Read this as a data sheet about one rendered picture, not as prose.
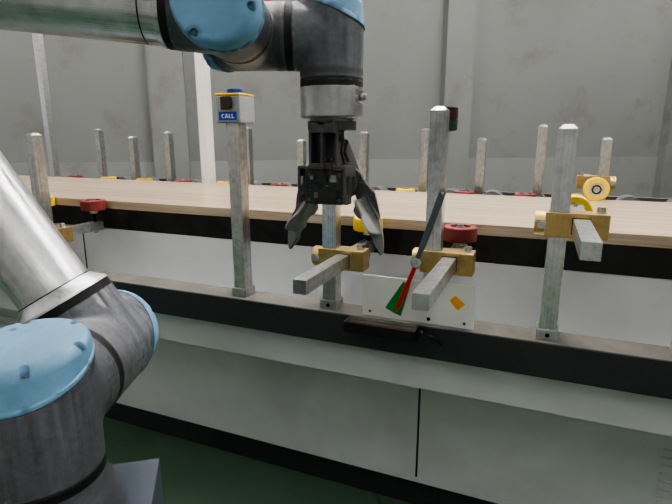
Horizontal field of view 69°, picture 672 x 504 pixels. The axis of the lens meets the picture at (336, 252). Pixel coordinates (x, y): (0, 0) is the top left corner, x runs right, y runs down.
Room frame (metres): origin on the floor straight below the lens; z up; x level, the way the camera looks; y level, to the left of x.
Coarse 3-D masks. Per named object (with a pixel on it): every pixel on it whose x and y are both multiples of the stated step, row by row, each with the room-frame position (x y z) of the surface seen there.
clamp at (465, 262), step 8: (416, 248) 1.09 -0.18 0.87; (448, 248) 1.09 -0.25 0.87; (424, 256) 1.06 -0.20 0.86; (432, 256) 1.06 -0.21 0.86; (440, 256) 1.05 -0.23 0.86; (448, 256) 1.04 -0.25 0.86; (456, 256) 1.04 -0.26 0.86; (464, 256) 1.03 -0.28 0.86; (472, 256) 1.03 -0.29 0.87; (424, 264) 1.06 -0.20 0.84; (432, 264) 1.06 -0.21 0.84; (456, 264) 1.04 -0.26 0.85; (464, 264) 1.03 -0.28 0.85; (472, 264) 1.03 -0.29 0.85; (456, 272) 1.04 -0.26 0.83; (464, 272) 1.03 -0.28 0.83; (472, 272) 1.03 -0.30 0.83
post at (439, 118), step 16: (432, 112) 1.07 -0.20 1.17; (448, 112) 1.08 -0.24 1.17; (432, 128) 1.07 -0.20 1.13; (448, 128) 1.08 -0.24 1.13; (432, 144) 1.07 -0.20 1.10; (432, 160) 1.07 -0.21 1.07; (432, 176) 1.07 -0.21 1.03; (432, 192) 1.07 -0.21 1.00; (432, 208) 1.07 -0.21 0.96; (432, 240) 1.07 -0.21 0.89
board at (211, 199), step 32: (64, 192) 1.98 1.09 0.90; (96, 192) 1.98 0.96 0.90; (128, 192) 1.98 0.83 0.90; (160, 192) 1.98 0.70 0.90; (192, 192) 1.98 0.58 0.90; (224, 192) 1.98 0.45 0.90; (256, 192) 1.98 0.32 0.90; (288, 192) 1.98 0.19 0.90; (384, 192) 1.98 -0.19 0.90; (416, 192) 1.98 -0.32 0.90; (352, 224) 1.37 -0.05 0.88; (384, 224) 1.33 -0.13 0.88; (416, 224) 1.30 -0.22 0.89; (480, 224) 1.23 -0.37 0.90; (512, 224) 1.23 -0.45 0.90; (640, 224) 1.23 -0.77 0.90
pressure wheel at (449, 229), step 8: (448, 224) 1.19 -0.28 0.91; (456, 224) 1.19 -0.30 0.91; (464, 224) 1.19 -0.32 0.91; (448, 232) 1.15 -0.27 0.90; (456, 232) 1.14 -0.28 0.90; (464, 232) 1.13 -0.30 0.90; (472, 232) 1.14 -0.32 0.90; (448, 240) 1.15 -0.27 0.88; (456, 240) 1.13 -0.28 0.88; (464, 240) 1.13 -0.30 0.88; (472, 240) 1.14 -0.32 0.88
